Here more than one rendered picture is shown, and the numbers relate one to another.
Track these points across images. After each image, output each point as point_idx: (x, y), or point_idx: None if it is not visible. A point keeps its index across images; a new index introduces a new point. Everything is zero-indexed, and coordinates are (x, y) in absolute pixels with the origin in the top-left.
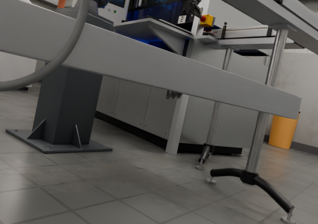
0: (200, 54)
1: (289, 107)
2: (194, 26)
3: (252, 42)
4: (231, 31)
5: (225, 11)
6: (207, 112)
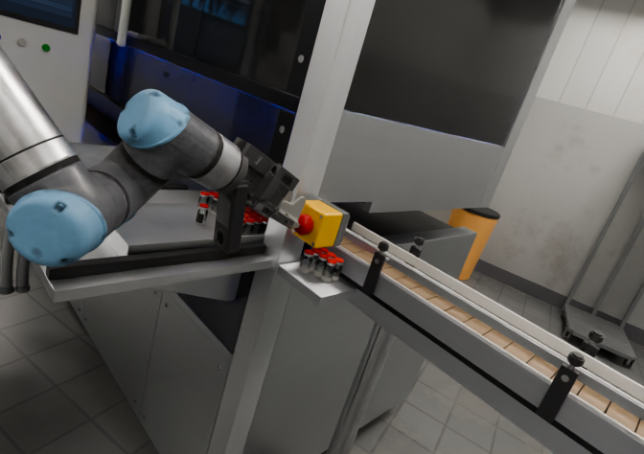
0: (293, 302)
1: None
2: (276, 226)
3: (475, 388)
4: (400, 250)
5: (387, 147)
6: (310, 408)
